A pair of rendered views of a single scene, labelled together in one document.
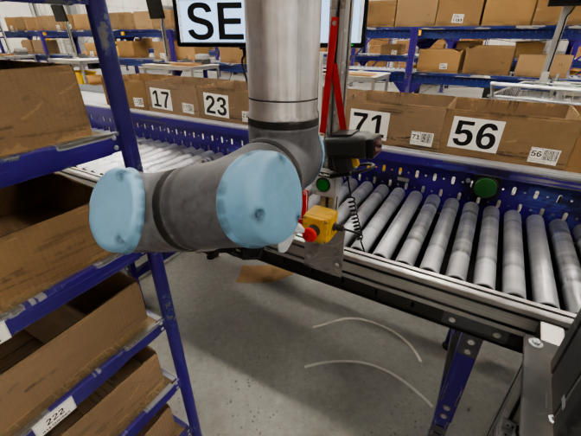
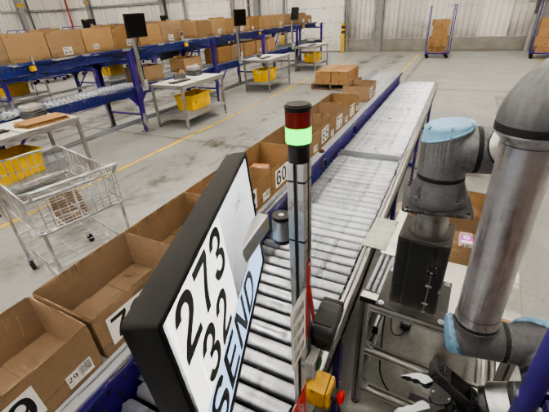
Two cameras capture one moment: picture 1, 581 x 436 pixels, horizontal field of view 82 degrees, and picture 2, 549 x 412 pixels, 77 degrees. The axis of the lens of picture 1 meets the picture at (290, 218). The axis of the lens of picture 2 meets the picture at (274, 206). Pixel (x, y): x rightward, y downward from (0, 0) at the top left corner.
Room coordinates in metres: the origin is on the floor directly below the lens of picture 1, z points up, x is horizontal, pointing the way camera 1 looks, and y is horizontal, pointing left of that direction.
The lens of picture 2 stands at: (0.89, 0.53, 1.81)
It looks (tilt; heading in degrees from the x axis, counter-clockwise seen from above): 29 degrees down; 268
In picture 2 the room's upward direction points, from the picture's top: 3 degrees counter-clockwise
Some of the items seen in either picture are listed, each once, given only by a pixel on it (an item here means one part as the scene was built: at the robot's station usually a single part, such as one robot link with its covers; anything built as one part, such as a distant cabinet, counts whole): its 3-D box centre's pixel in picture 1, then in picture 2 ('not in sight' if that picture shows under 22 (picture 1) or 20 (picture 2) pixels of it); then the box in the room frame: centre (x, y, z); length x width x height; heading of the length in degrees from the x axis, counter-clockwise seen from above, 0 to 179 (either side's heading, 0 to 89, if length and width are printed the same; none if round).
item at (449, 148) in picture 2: not in sight; (448, 147); (0.28, -0.50, 1.40); 0.17 x 0.15 x 0.18; 160
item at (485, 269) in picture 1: (488, 244); (280, 294); (0.85, -0.59, 0.72); 0.52 x 0.05 x 0.05; 150
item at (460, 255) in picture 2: not in sight; (446, 235); (0.00, -0.83, 0.80); 0.38 x 0.28 x 0.10; 150
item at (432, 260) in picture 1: (442, 233); (267, 315); (0.91, -0.48, 0.72); 0.52 x 0.05 x 0.05; 150
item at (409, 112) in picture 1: (398, 118); (117, 286); (1.45, -0.46, 0.97); 0.39 x 0.29 x 0.17; 60
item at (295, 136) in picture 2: not in sight; (298, 125); (0.82, -0.11, 1.62); 0.05 x 0.05 x 0.06
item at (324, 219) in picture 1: (331, 228); (327, 378); (0.74, -0.11, 0.84); 0.15 x 0.09 x 0.07; 60
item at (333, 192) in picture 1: (325, 182); (314, 361); (0.79, -0.09, 0.95); 0.07 x 0.03 x 0.07; 60
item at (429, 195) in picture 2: not in sight; (438, 185); (0.29, -0.50, 1.26); 0.19 x 0.19 x 0.10
